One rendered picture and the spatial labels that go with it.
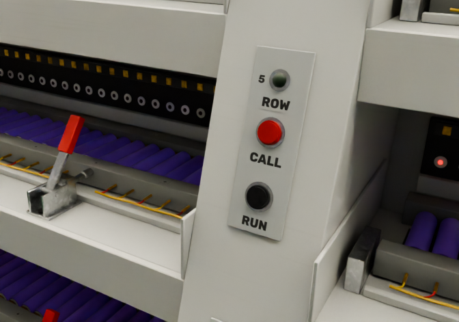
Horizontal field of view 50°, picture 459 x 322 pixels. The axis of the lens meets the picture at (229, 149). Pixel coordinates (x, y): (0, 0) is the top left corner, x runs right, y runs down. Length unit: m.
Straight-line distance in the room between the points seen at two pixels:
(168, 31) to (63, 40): 0.11
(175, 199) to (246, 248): 0.13
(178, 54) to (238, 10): 0.06
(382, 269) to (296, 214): 0.10
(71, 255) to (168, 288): 0.10
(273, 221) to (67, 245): 0.19
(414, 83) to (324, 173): 0.07
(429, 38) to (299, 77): 0.08
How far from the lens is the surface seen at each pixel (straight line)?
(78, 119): 0.47
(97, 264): 0.43
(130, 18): 0.39
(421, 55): 0.31
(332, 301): 0.36
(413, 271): 0.38
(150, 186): 0.46
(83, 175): 0.49
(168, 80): 0.56
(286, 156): 0.32
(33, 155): 0.55
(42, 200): 0.45
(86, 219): 0.46
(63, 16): 0.44
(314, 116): 0.31
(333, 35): 0.32
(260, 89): 0.33
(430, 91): 0.31
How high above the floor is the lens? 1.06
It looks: 8 degrees down
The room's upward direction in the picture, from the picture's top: 10 degrees clockwise
